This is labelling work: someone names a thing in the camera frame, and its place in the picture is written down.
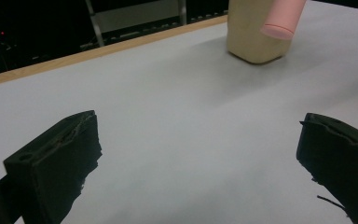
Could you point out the beige square cup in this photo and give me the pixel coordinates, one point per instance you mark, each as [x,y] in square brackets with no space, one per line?
[245,34]

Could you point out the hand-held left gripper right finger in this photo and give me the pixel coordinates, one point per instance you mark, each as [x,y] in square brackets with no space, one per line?
[345,161]

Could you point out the pink hairbrush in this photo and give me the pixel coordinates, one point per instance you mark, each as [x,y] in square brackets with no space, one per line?
[281,21]

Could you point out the white metal stand frame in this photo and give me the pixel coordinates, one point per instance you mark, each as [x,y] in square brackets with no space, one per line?
[130,17]

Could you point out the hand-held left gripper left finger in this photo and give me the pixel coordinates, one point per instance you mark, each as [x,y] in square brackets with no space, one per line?
[52,165]

